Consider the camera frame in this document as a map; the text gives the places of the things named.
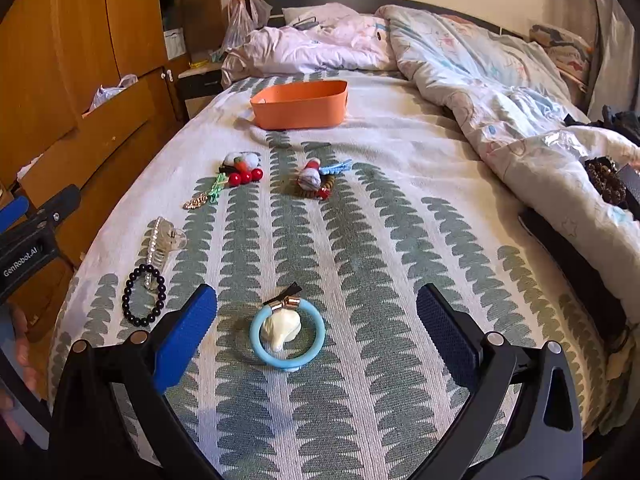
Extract cream flower hair ornament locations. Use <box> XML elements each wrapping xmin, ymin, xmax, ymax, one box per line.
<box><xmin>263</xmin><ymin>308</ymin><xmax>302</xmax><ymax>351</ymax></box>

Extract black strap bag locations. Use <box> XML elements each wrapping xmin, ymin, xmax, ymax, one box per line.
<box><xmin>519</xmin><ymin>207</ymin><xmax>632</xmax><ymax>342</ymax></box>

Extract black bead bracelet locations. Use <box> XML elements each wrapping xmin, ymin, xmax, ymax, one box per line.
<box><xmin>121</xmin><ymin>263</ymin><xmax>167</xmax><ymax>328</ymax></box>

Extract wooden wardrobe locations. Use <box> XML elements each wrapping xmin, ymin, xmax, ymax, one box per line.
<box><xmin>0</xmin><ymin>0</ymin><xmax>227</xmax><ymax>411</ymax></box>

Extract light blue bangle gold caps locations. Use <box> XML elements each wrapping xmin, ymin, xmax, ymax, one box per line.
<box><xmin>248</xmin><ymin>297</ymin><xmax>327</xmax><ymax>372</ymax></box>

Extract dark brown bead string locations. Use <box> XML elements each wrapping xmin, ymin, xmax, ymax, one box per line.
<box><xmin>583</xmin><ymin>157</ymin><xmax>629</xmax><ymax>207</ymax></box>

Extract pale pink crumpled sheet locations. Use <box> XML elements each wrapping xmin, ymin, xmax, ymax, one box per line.
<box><xmin>221</xmin><ymin>2</ymin><xmax>402</xmax><ymax>89</ymax></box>

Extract orange plastic basket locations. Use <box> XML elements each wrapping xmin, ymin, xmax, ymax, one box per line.
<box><xmin>249</xmin><ymin>79</ymin><xmax>350</xmax><ymax>131</ymax></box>

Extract dark nightstand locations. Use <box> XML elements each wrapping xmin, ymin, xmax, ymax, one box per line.
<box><xmin>177</xmin><ymin>62</ymin><xmax>227</xmax><ymax>122</ymax></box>

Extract person's left hand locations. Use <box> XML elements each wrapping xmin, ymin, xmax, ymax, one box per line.
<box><xmin>8</xmin><ymin>304</ymin><xmax>41</xmax><ymax>395</ymax></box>

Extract red white plush hair clip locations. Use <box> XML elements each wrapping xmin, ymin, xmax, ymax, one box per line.
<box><xmin>297</xmin><ymin>159</ymin><xmax>324</xmax><ymax>191</ymax></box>

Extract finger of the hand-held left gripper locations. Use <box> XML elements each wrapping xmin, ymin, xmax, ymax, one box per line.
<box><xmin>0</xmin><ymin>195</ymin><xmax>32</xmax><ymax>233</ymax></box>
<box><xmin>27</xmin><ymin>184</ymin><xmax>82</xmax><ymax>228</ymax></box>

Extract white plastic bag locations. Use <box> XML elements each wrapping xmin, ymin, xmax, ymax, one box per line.
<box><xmin>89</xmin><ymin>73</ymin><xmax>139</xmax><ymax>114</ymax></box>

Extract dark bed headboard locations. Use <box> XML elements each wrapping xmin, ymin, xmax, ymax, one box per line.
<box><xmin>260</xmin><ymin>0</ymin><xmax>532</xmax><ymax>37</ymax></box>

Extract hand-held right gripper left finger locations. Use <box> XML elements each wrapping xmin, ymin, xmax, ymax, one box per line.
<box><xmin>47</xmin><ymin>283</ymin><xmax>219</xmax><ymax>480</ymax></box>

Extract clear plastic hair claw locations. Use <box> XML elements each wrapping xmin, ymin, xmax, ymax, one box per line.
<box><xmin>143</xmin><ymin>216</ymin><xmax>189</xmax><ymax>291</ymax></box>

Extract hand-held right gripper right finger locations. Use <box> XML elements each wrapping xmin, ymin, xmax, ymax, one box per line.
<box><xmin>410</xmin><ymin>283</ymin><xmax>587</xmax><ymax>480</ymax></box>

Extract brown bead bracelet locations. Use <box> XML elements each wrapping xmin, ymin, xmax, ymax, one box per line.
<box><xmin>291</xmin><ymin>175</ymin><xmax>346</xmax><ymax>200</ymax></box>

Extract dark clothing pile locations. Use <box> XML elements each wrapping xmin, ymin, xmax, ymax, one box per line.
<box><xmin>564</xmin><ymin>104</ymin><xmax>640</xmax><ymax>142</ymax></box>

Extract red cherry hair tie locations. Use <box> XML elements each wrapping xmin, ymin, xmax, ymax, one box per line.
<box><xmin>227</xmin><ymin>167</ymin><xmax>265</xmax><ymax>187</ymax></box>

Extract green hair clip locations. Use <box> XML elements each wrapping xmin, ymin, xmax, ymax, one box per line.
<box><xmin>207</xmin><ymin>172</ymin><xmax>231</xmax><ymax>205</ymax></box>

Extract pastel printed quilt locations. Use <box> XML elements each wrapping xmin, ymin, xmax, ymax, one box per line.
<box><xmin>375</xmin><ymin>4</ymin><xmax>640</xmax><ymax>271</ymax></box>

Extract printed pillow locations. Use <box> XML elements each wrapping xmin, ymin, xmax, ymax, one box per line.
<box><xmin>528</xmin><ymin>22</ymin><xmax>594</xmax><ymax>92</ymax></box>

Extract grey curtain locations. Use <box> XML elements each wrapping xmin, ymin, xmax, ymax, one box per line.
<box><xmin>584</xmin><ymin>0</ymin><xmax>640</xmax><ymax>127</ymax></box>

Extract hanging clear plastic bag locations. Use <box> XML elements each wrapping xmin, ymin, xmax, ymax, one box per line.
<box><xmin>219</xmin><ymin>0</ymin><xmax>274</xmax><ymax>57</ymax></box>

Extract blue hair clip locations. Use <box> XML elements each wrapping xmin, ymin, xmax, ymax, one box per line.
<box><xmin>318</xmin><ymin>158</ymin><xmax>354</xmax><ymax>176</ymax></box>

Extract small black hair clip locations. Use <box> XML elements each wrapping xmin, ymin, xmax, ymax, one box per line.
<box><xmin>272</xmin><ymin>282</ymin><xmax>302</xmax><ymax>306</ymax></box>

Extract pompom hair tie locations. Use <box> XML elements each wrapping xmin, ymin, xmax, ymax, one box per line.
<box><xmin>222</xmin><ymin>151</ymin><xmax>262</xmax><ymax>171</ymax></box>

